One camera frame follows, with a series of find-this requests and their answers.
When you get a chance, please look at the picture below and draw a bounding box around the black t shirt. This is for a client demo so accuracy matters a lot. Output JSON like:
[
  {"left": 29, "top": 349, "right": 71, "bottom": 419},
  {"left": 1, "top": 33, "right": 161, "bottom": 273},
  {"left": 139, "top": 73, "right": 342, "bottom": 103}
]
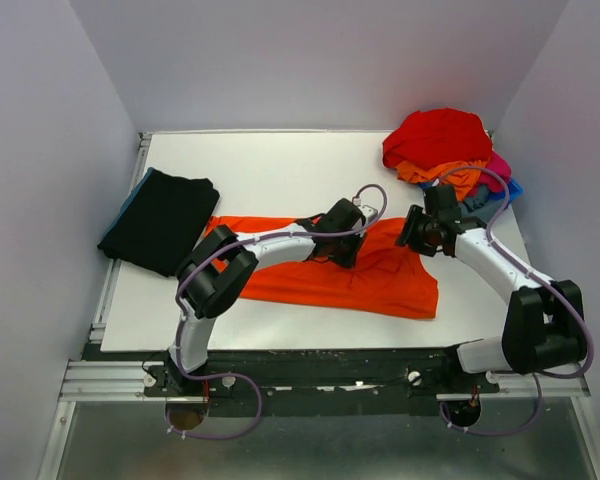
[{"left": 97, "top": 168, "right": 220, "bottom": 277}]

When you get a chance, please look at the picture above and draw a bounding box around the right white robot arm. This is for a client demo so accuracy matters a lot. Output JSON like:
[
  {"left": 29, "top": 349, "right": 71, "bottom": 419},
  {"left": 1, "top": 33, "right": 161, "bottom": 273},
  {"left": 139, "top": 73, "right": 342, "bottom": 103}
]
[{"left": 396, "top": 185, "right": 591, "bottom": 392}]

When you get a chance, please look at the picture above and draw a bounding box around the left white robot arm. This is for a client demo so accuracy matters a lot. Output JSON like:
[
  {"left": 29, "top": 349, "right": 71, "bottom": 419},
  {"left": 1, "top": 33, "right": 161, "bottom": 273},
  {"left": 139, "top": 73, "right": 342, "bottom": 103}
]
[{"left": 165, "top": 198, "right": 379, "bottom": 395}]

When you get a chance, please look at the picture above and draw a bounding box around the grey t shirt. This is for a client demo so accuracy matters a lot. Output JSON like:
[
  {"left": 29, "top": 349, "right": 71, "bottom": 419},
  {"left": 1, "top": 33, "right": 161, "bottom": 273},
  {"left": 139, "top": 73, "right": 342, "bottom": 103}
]
[{"left": 459, "top": 185, "right": 501, "bottom": 224}]

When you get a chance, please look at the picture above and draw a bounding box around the magenta t shirt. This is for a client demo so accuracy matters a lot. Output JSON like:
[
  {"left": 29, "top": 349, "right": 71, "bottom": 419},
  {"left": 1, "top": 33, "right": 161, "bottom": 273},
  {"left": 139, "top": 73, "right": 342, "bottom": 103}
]
[{"left": 478, "top": 150, "right": 512, "bottom": 193}]

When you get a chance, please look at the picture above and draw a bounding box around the blue plastic bin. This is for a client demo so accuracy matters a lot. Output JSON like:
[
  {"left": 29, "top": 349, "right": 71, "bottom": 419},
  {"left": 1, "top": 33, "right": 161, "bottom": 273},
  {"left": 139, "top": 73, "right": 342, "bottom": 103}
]
[{"left": 418, "top": 178, "right": 523, "bottom": 208}]

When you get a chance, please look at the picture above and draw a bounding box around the red t shirt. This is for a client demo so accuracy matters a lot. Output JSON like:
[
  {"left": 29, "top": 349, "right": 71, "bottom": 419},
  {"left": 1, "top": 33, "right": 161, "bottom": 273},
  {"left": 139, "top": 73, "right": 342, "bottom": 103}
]
[{"left": 382, "top": 108, "right": 492, "bottom": 170}]

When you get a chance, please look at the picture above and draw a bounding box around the aluminium extrusion right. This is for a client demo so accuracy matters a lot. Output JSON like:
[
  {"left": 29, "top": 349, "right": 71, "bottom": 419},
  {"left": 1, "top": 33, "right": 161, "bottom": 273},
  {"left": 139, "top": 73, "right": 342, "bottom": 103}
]
[{"left": 436, "top": 373, "right": 591, "bottom": 401}]

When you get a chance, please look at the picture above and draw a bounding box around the aluminium extrusion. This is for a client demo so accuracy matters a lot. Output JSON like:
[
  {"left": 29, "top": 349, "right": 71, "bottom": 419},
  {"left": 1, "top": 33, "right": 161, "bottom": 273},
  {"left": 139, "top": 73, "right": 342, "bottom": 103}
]
[
  {"left": 59, "top": 361, "right": 145, "bottom": 403},
  {"left": 436, "top": 373, "right": 591, "bottom": 401}
]

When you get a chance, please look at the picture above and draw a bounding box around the blue folded t shirt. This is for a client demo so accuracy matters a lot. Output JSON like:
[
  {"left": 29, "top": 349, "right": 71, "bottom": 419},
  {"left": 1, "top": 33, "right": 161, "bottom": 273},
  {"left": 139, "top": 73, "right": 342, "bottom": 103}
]
[{"left": 101, "top": 167, "right": 154, "bottom": 240}]

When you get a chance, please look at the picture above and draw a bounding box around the aluminium extrusion left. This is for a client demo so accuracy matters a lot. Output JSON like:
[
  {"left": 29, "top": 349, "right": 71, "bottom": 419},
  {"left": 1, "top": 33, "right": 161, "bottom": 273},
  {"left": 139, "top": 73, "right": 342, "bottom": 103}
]
[{"left": 59, "top": 361, "right": 145, "bottom": 403}]

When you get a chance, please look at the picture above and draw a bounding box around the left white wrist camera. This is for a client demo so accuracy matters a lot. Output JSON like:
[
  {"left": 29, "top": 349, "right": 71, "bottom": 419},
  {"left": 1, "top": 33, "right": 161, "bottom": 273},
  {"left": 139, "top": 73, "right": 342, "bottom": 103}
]
[{"left": 352, "top": 198, "right": 379, "bottom": 228}]

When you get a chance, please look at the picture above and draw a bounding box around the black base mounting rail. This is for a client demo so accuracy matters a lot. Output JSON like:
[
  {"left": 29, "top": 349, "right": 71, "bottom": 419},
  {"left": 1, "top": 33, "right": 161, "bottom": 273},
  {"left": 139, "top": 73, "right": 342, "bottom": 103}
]
[{"left": 83, "top": 345, "right": 509, "bottom": 421}]

